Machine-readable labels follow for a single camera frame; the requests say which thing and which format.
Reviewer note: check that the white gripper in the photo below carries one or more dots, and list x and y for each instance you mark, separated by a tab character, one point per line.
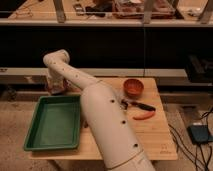
55	80

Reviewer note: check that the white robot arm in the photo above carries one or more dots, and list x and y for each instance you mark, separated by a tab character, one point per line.
115	138

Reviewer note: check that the purple bowl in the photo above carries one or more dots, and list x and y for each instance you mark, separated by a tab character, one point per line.
56	92

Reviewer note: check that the orange bowl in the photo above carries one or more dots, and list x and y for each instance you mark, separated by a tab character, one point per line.
133	88

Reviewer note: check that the green plastic tray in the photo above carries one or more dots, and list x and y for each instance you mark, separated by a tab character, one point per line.
55	124

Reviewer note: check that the dark grape bunch toy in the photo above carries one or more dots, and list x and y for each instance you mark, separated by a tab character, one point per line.
85	124

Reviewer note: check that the cluttered tray on shelf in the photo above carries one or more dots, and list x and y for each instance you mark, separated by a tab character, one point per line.
135	9

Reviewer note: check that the orange carrot toy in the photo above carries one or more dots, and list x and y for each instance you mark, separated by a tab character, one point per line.
145	116

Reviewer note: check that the black box on right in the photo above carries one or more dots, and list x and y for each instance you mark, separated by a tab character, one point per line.
199	70

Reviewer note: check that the blue foot pedal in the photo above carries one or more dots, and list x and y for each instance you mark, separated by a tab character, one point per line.
199	134

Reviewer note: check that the black handled knife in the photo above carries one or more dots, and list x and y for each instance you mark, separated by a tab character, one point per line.
142	106

